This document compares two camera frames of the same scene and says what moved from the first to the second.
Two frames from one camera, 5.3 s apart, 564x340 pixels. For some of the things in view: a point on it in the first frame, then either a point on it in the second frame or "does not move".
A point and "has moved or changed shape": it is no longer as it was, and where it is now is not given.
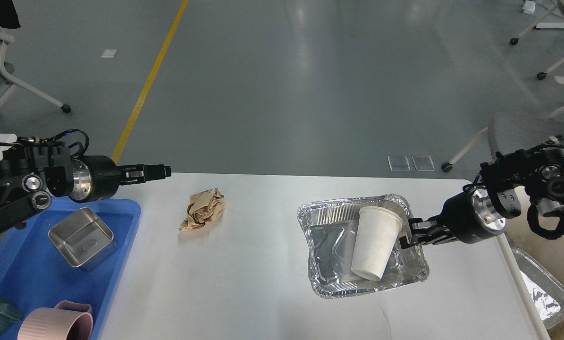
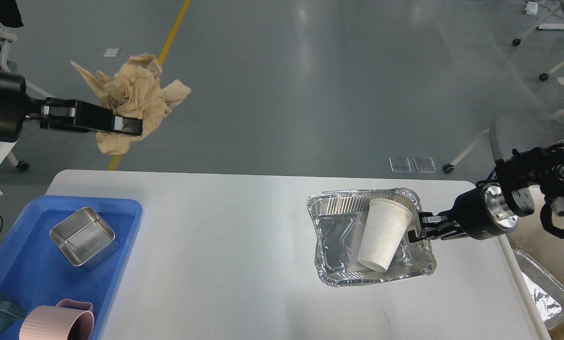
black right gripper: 471,218 does not move
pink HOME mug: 68,320 does not move
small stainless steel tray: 83,238 does not move
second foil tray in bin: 551,300 does not move
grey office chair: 513,132 does not move
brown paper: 204,208 -> 137,90
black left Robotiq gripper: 96,177 -> 4,106
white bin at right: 562,257 does not move
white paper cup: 378,230 has moved or changed shape
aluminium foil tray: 331,228 has moved or changed shape
